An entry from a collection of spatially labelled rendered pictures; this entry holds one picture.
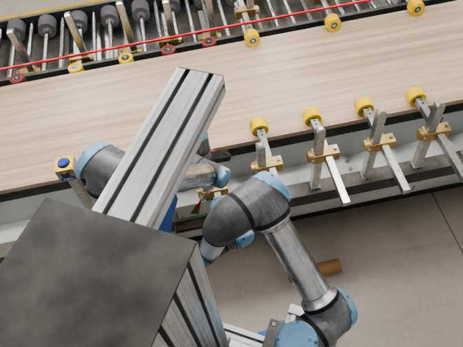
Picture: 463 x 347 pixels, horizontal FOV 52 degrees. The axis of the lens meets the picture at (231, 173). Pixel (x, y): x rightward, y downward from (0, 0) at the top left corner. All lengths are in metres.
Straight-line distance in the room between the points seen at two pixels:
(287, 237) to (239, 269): 1.56
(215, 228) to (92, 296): 0.66
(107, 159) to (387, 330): 1.94
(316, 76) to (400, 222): 1.11
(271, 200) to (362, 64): 1.44
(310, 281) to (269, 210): 0.24
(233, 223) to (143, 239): 0.59
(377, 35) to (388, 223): 1.12
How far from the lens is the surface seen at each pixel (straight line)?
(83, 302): 0.65
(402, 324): 2.81
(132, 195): 0.71
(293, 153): 2.37
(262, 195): 1.26
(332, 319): 1.42
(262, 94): 2.40
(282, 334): 1.39
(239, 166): 2.36
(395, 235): 3.03
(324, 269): 2.78
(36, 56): 3.30
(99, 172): 1.28
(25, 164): 2.42
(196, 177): 1.42
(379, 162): 2.52
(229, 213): 1.23
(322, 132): 1.95
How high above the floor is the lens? 2.60
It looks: 54 degrees down
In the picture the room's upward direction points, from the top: 8 degrees counter-clockwise
